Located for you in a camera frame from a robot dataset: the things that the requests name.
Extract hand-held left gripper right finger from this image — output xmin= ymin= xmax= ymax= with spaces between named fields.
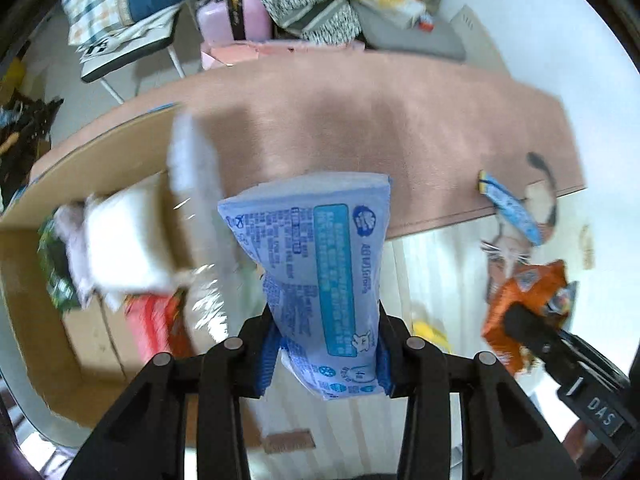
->
xmin=376 ymin=301 xmax=572 ymax=480

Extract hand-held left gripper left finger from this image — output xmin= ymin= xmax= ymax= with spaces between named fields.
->
xmin=64 ymin=306 xmax=277 ymax=480

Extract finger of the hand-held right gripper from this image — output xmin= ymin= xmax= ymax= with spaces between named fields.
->
xmin=504 ymin=304 xmax=629 ymax=392

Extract orange snack packet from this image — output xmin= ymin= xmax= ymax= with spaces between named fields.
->
xmin=482 ymin=260 xmax=579 ymax=377

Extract blue tissue pack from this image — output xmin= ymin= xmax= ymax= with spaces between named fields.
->
xmin=217 ymin=172 xmax=394 ymax=402

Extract cardboard box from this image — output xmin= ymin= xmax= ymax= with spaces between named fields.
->
xmin=0 ymin=103 xmax=317 ymax=456

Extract yellow packet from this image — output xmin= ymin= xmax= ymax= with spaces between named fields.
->
xmin=412 ymin=320 xmax=452 ymax=353

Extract cat printed floor mat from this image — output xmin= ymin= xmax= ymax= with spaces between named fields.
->
xmin=395 ymin=152 xmax=621 ymax=461

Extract red snack packet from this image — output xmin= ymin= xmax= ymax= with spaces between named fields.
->
xmin=124 ymin=292 xmax=190 ymax=367

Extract long blue packet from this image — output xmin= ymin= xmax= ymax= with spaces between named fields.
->
xmin=477 ymin=170 xmax=544 ymax=247

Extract clear wrapped white tissue pack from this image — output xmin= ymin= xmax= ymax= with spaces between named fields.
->
xmin=167 ymin=110 xmax=232 ymax=341

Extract green snack packet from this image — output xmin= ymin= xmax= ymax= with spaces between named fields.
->
xmin=37 ymin=214 xmax=82 ymax=312

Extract pink rug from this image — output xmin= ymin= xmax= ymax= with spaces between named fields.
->
xmin=29 ymin=49 xmax=589 ymax=242

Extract flat cardboard piece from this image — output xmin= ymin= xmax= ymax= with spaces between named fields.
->
xmin=449 ymin=4 xmax=512 ymax=80

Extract flat pink box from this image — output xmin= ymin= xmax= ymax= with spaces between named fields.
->
xmin=200 ymin=39 xmax=367 ymax=70

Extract dark clutter pile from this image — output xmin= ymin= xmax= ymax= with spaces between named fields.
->
xmin=0 ymin=58 xmax=65 ymax=213

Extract grey cushion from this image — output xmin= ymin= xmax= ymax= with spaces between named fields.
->
xmin=350 ymin=0 xmax=468 ymax=63

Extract folding chair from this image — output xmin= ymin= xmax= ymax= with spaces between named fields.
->
xmin=77 ymin=0 xmax=201 ymax=105

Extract striped grey cloth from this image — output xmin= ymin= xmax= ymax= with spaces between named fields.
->
xmin=257 ymin=0 xmax=362 ymax=44

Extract pink suitcase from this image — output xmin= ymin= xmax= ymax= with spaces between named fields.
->
xmin=196 ymin=0 xmax=274 ymax=45

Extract checked cloth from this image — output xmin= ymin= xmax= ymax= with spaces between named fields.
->
xmin=62 ymin=0 xmax=183 ymax=46

